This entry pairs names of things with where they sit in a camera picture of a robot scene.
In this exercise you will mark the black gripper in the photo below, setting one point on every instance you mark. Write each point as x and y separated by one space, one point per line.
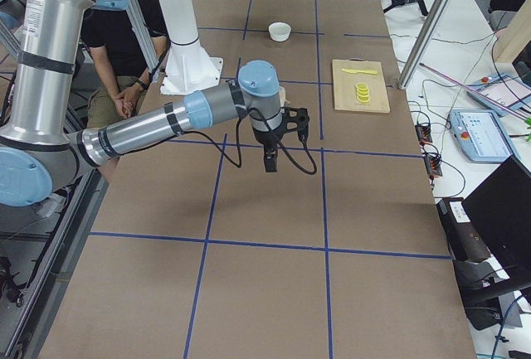
267 138

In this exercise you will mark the clear plastic egg box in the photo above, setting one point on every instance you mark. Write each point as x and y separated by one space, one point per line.
282 96

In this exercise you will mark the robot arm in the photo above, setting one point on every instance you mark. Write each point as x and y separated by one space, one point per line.
38 157

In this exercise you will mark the wooden cutting board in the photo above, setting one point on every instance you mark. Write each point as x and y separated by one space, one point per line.
344 87

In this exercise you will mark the white bowl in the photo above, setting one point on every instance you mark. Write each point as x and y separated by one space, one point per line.
279 31

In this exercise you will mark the yellow plastic knife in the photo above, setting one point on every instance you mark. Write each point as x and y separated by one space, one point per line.
359 71

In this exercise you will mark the seated person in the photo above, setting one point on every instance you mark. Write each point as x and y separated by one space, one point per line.
119 63

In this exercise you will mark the teach pendant near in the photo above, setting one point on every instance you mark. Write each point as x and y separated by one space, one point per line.
481 136

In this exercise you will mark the teach pendant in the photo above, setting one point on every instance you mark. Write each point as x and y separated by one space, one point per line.
508 91
481 136

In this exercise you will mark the black monitor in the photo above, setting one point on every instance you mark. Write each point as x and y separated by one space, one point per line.
499 210

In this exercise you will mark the teach pendant far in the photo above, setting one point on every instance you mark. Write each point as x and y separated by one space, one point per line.
508 91

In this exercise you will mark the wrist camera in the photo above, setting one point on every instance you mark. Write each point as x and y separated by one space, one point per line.
296 120

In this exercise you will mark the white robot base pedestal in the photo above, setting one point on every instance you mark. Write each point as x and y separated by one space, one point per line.
189 67

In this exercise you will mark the aluminium frame post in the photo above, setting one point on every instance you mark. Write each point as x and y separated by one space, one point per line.
422 42

